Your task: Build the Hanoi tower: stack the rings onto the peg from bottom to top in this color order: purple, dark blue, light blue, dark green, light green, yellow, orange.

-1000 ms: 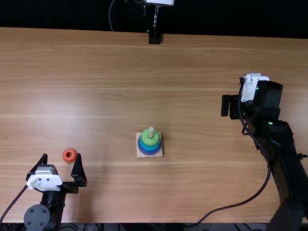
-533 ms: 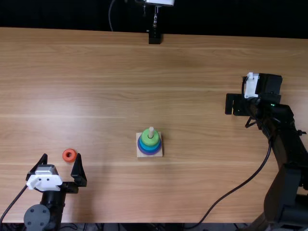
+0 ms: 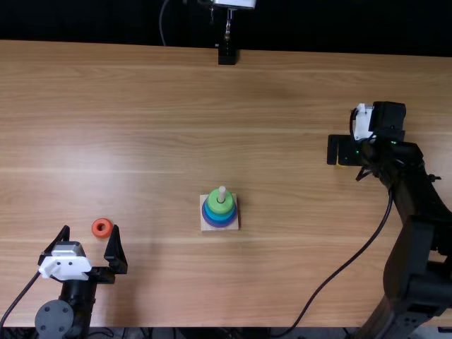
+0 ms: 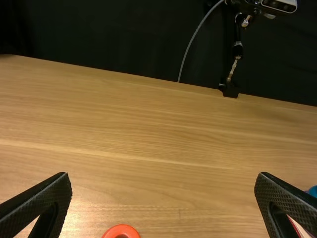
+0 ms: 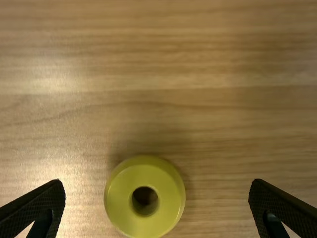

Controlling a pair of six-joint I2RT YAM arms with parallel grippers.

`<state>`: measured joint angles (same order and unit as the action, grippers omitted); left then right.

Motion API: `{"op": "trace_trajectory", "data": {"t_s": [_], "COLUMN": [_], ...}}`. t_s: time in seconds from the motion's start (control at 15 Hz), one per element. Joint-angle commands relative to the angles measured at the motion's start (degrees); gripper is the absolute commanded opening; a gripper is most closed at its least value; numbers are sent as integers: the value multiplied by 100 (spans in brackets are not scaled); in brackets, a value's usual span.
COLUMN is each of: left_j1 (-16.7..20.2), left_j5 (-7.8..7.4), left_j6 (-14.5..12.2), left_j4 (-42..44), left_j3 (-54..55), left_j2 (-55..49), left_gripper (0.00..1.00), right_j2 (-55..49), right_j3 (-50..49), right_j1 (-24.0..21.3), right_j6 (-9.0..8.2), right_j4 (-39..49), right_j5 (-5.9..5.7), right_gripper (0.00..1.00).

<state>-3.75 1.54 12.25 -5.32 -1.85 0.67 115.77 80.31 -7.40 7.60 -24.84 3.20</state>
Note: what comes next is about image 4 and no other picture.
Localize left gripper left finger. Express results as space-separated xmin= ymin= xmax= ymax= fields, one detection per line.
xmin=0 ymin=172 xmax=73 ymax=238

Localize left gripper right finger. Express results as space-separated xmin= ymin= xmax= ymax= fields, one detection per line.
xmin=254 ymin=172 xmax=317 ymax=238

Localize black clamp stand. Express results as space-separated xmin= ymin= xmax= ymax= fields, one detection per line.
xmin=218 ymin=0 xmax=261 ymax=98

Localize dark blue ring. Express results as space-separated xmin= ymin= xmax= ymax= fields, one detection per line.
xmin=304 ymin=184 xmax=317 ymax=199

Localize purple ring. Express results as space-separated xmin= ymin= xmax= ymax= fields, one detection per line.
xmin=287 ymin=215 xmax=313 ymax=238

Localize orange ring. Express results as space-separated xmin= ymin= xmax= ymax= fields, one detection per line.
xmin=102 ymin=224 xmax=141 ymax=238

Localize grey cable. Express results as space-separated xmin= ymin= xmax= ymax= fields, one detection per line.
xmin=177 ymin=0 xmax=226 ymax=83

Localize silver mounted camera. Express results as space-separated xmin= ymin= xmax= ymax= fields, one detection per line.
xmin=260 ymin=0 xmax=298 ymax=19

